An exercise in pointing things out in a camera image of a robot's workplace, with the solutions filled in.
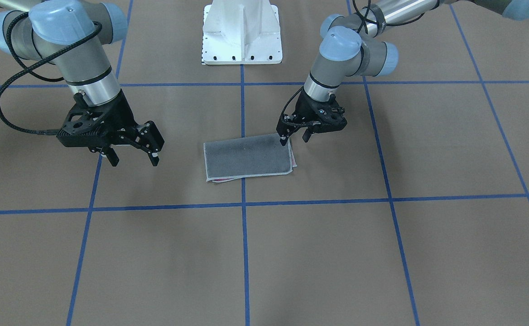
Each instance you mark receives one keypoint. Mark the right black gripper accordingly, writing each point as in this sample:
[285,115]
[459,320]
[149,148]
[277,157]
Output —
[120,114]

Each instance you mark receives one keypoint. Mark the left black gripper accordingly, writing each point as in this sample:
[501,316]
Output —
[304,110]

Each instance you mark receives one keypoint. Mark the pink grey-backed towel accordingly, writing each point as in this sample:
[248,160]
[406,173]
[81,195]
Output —
[261,155]

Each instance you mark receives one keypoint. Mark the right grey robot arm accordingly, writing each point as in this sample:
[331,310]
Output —
[62,40]

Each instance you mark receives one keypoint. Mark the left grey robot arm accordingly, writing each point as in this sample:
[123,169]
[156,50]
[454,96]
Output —
[348,48]

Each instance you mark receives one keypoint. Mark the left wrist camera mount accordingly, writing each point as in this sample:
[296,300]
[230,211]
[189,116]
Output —
[330,116]

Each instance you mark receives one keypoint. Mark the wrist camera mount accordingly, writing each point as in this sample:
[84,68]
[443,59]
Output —
[330,116]
[89,126]

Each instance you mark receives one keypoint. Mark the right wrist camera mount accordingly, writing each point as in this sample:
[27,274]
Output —
[89,126]

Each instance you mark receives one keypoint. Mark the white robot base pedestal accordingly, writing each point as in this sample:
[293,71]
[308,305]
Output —
[241,32]

